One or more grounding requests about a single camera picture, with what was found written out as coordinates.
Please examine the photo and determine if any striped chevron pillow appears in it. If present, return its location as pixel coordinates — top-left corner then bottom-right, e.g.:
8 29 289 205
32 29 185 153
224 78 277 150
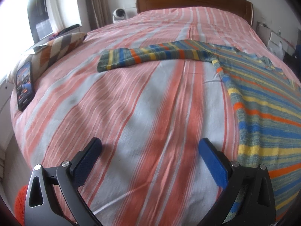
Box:
6 33 87 85

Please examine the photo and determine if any pink striped bed cover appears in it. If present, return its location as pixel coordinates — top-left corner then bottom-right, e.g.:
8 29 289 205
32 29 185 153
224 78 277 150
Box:
10 6 301 226

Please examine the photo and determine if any black smartphone screen on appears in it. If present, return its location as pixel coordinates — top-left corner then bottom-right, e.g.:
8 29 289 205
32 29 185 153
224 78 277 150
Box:
16 61 35 112

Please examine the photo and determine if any white plastic bag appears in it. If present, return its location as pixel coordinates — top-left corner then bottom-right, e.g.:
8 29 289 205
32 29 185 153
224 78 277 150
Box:
267 40 285 60

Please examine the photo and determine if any striped knit sweater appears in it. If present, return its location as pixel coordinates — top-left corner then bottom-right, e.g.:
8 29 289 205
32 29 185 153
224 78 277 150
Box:
97 40 300 225

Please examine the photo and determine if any beige curtain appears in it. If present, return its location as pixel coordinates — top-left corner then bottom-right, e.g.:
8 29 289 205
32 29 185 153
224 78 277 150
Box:
86 0 112 30

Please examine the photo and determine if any dark window monitor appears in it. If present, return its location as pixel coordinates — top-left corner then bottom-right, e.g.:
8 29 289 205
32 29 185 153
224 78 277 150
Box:
27 0 53 44

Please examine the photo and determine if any white round fan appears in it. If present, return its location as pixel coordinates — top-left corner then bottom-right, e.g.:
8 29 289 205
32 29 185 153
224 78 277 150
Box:
112 8 127 24

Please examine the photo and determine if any white desk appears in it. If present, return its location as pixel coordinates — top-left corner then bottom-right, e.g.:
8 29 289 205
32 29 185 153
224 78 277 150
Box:
256 22 295 56

